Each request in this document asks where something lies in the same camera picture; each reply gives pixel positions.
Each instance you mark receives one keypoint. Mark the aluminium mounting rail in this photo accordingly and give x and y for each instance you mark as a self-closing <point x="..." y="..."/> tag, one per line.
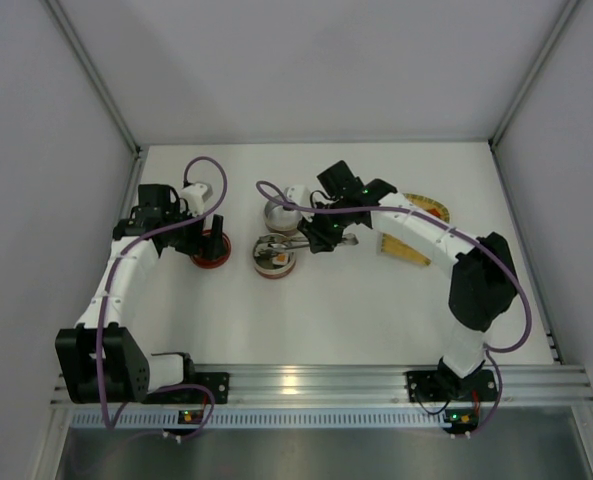
<point x="295" y="386"/>

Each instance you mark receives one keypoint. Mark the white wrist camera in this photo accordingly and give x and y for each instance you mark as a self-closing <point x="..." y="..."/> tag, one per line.
<point x="195" y="197"/>
<point x="298" y="199"/>

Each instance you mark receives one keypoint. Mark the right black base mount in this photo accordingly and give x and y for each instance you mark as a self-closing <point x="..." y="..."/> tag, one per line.
<point x="434" y="386"/>

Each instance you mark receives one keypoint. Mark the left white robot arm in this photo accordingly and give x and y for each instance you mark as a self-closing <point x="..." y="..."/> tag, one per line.
<point x="99" y="357"/>

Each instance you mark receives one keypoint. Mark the metal round tin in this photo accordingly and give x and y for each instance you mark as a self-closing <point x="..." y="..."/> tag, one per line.
<point x="272" y="258"/>
<point x="279" y="219"/>

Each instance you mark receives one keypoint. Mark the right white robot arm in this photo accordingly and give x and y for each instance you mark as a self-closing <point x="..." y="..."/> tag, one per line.
<point x="481" y="271"/>

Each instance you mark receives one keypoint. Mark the bamboo woven tray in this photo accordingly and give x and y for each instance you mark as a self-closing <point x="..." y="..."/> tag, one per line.
<point x="423" y="234"/>

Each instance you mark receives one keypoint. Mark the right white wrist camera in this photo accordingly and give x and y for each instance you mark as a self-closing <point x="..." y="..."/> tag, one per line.
<point x="298" y="199"/>

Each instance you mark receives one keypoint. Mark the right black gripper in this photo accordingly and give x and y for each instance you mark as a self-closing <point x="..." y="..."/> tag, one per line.
<point x="323" y="232"/>

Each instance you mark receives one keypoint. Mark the near metal round tin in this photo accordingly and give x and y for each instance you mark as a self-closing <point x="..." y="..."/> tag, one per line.
<point x="272" y="258"/>

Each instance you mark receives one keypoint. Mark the far metal round tin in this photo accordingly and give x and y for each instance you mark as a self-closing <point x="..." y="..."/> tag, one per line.
<point x="279" y="219"/>

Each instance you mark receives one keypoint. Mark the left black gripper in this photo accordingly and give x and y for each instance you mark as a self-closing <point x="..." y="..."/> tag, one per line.
<point x="196" y="240"/>

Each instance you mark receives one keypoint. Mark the slotted cable duct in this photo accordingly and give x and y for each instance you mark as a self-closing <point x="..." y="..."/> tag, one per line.
<point x="289" y="418"/>

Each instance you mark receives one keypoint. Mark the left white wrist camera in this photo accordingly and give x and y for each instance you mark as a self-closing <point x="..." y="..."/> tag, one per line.
<point x="195" y="197"/>

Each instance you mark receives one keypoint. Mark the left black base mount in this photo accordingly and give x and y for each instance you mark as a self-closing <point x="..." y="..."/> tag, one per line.
<point x="193" y="390"/>

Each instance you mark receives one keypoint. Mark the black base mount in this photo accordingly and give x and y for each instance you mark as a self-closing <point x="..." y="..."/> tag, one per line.
<point x="434" y="386"/>
<point x="193" y="390"/>

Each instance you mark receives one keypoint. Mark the red round lid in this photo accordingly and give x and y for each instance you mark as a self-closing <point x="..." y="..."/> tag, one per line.
<point x="215" y="252"/>

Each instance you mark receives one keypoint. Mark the orange topped sushi roll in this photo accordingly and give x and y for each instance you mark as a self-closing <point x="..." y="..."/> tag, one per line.
<point x="281" y="260"/>

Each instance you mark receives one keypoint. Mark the metal serving tongs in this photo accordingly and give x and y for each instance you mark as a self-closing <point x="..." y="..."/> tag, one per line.
<point x="284" y="244"/>

